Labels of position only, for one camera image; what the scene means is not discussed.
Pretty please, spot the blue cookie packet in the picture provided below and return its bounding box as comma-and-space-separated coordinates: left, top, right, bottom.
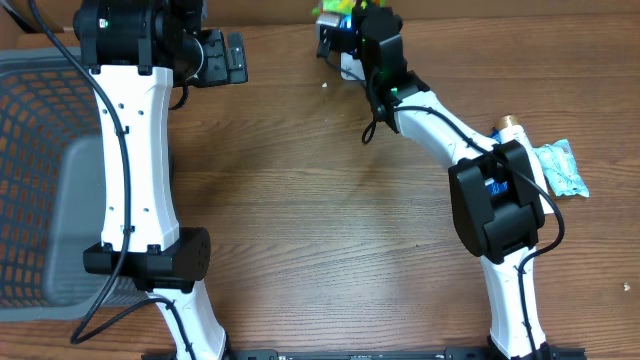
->
485, 128, 508, 196

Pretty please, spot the grey plastic mesh basket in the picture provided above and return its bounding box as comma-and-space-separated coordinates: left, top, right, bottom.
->
0, 47, 151, 324

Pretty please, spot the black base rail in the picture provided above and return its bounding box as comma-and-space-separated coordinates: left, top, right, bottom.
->
140, 346, 587, 360

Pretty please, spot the white barcode scanner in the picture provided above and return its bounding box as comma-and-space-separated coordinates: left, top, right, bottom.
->
340, 52, 365, 81

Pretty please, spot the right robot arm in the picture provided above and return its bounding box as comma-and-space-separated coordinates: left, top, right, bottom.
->
352, 1, 546, 359

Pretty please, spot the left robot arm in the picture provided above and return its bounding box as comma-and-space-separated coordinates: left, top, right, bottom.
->
73, 1, 247, 359

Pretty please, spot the white tube with gold cap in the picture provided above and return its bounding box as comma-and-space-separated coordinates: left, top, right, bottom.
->
495, 115, 548, 194

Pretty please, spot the mint green wipes packet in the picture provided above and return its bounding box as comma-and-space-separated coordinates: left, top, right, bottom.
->
534, 139, 590, 198

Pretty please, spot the green gummy candy bag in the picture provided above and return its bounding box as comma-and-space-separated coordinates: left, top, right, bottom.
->
311, 0, 386, 16

